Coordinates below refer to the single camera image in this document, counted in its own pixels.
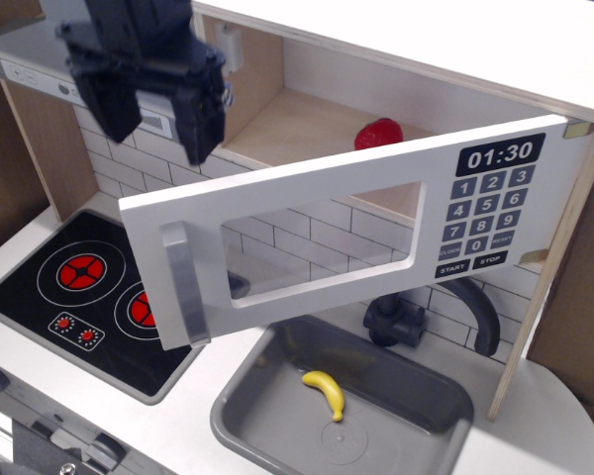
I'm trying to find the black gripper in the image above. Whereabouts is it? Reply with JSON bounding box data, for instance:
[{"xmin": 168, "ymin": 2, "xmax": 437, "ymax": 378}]
[{"xmin": 56, "ymin": 9, "xmax": 233, "ymax": 165}]

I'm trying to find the white toy microwave door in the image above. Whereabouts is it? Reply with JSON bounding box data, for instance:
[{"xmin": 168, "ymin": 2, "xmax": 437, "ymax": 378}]
[{"xmin": 119, "ymin": 115, "xmax": 588, "ymax": 348}]

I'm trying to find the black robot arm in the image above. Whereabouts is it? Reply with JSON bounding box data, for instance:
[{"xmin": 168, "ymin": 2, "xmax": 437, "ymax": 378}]
[{"xmin": 55, "ymin": 1, "xmax": 231, "ymax": 165}]

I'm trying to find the wooden toy microwave cabinet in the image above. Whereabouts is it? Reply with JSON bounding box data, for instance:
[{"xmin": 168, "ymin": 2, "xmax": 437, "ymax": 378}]
[{"xmin": 193, "ymin": 1, "xmax": 594, "ymax": 421}]

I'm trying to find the grey toy range hood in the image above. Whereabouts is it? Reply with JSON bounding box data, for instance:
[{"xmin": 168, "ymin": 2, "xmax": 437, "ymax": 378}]
[{"xmin": 0, "ymin": 0, "xmax": 210, "ymax": 149}]

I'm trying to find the black toy stove top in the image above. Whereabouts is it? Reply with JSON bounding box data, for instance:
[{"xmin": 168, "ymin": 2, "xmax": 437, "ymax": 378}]
[{"xmin": 0, "ymin": 210, "xmax": 198, "ymax": 405}]

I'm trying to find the dark grey toy faucet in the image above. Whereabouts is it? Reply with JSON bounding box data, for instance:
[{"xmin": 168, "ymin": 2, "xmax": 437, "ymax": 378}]
[{"xmin": 363, "ymin": 277, "xmax": 501, "ymax": 356}]

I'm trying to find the yellow toy banana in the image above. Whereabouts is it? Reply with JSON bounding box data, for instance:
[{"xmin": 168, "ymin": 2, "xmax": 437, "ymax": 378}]
[{"xmin": 302, "ymin": 370, "xmax": 346, "ymax": 423}]

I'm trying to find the grey oven control panel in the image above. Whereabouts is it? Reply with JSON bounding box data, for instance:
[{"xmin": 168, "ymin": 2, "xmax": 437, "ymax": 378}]
[{"xmin": 0, "ymin": 369, "xmax": 170, "ymax": 474}]

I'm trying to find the grey toy sink basin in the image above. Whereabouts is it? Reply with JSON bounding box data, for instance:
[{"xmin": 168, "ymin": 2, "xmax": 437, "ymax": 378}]
[{"xmin": 211, "ymin": 317, "xmax": 474, "ymax": 474}]

